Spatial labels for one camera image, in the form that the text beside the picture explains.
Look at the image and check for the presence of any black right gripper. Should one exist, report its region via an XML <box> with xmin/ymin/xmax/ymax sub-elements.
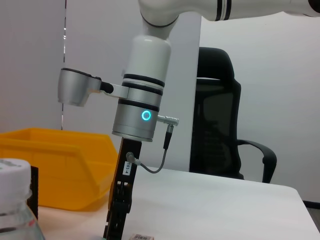
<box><xmin>102</xmin><ymin>137</ymin><xmax>144</xmax><ymax>240</ymax></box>

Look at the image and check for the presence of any clear water bottle green label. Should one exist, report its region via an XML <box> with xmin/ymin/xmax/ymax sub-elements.
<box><xmin>0</xmin><ymin>157</ymin><xmax>46</xmax><ymax>240</ymax></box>

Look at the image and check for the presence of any beige eraser with barcode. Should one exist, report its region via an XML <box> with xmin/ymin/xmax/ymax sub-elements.
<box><xmin>130</xmin><ymin>232</ymin><xmax>155</xmax><ymax>240</ymax></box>

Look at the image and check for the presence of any black mesh pen holder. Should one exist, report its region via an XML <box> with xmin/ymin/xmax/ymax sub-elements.
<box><xmin>29</xmin><ymin>164</ymin><xmax>40</xmax><ymax>221</ymax></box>

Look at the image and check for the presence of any yellow plastic storage bin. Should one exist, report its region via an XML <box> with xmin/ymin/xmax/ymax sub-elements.
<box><xmin>0</xmin><ymin>127</ymin><xmax>121</xmax><ymax>211</ymax></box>

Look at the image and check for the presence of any black office chair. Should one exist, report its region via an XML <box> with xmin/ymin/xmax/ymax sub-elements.
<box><xmin>188</xmin><ymin>46</ymin><xmax>278</xmax><ymax>185</ymax></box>

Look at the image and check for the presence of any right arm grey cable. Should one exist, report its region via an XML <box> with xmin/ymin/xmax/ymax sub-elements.
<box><xmin>125</xmin><ymin>114</ymin><xmax>181</xmax><ymax>174</ymax></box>

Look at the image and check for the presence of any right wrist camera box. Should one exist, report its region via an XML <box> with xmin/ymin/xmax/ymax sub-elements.
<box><xmin>56</xmin><ymin>67</ymin><xmax>129</xmax><ymax>108</ymax></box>

